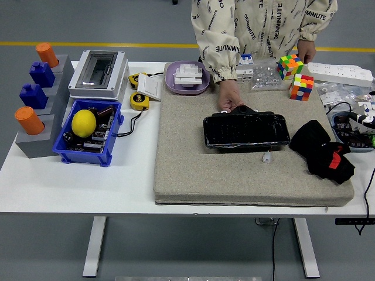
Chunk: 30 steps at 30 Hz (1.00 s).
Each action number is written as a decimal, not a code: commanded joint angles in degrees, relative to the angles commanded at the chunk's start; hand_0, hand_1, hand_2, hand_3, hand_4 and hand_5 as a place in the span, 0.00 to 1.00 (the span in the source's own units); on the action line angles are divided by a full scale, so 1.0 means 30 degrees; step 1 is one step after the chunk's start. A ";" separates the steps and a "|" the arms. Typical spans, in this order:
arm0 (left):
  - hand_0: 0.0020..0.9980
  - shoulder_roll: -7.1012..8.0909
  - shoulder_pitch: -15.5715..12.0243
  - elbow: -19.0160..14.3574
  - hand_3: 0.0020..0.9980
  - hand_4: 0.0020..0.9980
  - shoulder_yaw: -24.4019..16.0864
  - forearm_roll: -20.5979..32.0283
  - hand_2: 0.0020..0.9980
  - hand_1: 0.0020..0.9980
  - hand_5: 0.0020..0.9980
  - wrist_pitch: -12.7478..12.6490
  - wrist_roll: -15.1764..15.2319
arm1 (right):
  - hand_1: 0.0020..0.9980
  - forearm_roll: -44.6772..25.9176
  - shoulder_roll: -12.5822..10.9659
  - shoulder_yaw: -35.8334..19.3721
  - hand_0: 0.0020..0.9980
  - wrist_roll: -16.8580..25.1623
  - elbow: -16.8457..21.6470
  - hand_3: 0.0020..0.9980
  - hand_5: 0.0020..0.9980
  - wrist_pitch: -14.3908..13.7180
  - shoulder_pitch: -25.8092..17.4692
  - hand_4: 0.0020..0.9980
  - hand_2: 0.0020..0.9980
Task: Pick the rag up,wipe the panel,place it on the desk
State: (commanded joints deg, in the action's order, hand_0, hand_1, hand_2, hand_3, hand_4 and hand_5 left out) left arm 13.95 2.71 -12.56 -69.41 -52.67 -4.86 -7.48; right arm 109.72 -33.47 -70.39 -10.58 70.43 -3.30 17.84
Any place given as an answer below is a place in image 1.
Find person's right hand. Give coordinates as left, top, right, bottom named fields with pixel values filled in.
left=217, top=79, right=246, bottom=111

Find person's left hand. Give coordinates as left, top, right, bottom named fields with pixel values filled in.
left=296, top=39, right=317, bottom=64

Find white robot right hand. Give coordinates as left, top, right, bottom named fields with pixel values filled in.
left=349, top=112, right=375, bottom=129

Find black glossy panel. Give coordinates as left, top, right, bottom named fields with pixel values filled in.
left=203, top=105, right=291, bottom=153

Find black rag with red patch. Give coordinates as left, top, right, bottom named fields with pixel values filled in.
left=289, top=119, right=356, bottom=186

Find multicolour puzzle cube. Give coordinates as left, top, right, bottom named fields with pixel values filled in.
left=289, top=73, right=315, bottom=102
left=277, top=53, right=304, bottom=81

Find white and blue circuit breaker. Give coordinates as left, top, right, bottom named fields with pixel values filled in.
left=236, top=53, right=254, bottom=83

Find light blue tray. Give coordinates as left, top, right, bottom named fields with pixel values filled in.
left=330, top=111, right=375, bottom=152

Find white power strip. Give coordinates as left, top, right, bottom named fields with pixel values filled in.
left=306, top=61, right=374, bottom=87

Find clear bags of small parts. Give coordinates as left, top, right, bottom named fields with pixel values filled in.
left=318, top=81, right=375, bottom=114

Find clear bag of metal nuts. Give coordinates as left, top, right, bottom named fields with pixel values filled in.
left=248, top=60, right=287, bottom=93

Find stack of white plastic parts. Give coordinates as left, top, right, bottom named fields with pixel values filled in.
left=173, top=63, right=204, bottom=89

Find person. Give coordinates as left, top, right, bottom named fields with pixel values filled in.
left=190, top=0, right=338, bottom=84

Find purple oval dish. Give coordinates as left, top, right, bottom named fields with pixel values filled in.
left=164, top=60, right=210, bottom=95

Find grey-brown mat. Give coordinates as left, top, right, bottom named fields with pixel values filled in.
left=153, top=61, right=355, bottom=207

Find yellow tape measure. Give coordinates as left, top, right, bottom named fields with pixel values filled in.
left=128, top=72, right=148, bottom=90
left=129, top=91, right=150, bottom=111

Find black table control box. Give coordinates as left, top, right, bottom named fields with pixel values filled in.
left=335, top=218, right=375, bottom=225

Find white table leg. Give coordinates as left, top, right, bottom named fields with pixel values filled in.
left=82, top=216, right=107, bottom=278
left=292, top=218, right=321, bottom=279

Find yellow lemon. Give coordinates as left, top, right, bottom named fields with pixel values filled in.
left=71, top=109, right=97, bottom=138

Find blue plastic bin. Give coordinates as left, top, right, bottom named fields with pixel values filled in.
left=52, top=99, right=125, bottom=167

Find orange cylinder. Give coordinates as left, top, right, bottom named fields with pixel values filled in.
left=35, top=42, right=59, bottom=68
left=14, top=106, right=45, bottom=136

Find blue plastic block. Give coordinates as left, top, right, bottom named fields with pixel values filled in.
left=29, top=61, right=56, bottom=88
left=19, top=83, right=49, bottom=109

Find grey stepped block holder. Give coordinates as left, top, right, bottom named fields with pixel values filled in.
left=15, top=54, right=74, bottom=159

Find thin black cable loop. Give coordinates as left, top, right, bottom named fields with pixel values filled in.
left=326, top=101, right=354, bottom=115

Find black hanging cable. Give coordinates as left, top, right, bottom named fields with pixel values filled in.
left=356, top=168, right=375, bottom=237

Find white wall switch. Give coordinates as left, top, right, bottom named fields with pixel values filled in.
left=137, top=73, right=163, bottom=102

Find black tape measure strap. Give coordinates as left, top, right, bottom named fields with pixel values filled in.
left=117, top=108, right=145, bottom=137

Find grey electrical enclosure box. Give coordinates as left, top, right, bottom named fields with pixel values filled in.
left=67, top=49, right=129, bottom=100

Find black cable under table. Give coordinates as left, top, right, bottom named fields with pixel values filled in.
left=271, top=218, right=281, bottom=281

